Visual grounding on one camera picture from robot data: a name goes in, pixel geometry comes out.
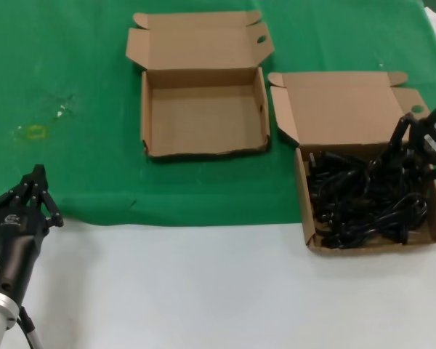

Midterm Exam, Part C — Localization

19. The deep open cardboard box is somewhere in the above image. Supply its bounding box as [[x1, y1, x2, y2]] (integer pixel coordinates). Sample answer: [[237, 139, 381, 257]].
[[267, 71, 436, 257]]

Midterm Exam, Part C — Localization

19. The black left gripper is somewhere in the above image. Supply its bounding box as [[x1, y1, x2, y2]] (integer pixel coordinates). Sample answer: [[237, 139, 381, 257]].
[[0, 164, 65, 302]]

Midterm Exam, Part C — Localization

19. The green tablecloth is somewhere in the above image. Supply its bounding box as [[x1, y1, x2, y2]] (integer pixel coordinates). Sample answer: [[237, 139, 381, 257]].
[[0, 0, 436, 229]]

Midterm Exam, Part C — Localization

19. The shallow open cardboard box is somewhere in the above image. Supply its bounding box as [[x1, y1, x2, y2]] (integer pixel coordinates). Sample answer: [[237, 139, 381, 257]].
[[125, 10, 276, 160]]

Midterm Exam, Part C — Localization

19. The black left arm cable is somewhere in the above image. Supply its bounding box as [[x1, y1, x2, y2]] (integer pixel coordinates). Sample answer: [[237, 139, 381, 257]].
[[17, 307, 44, 349]]

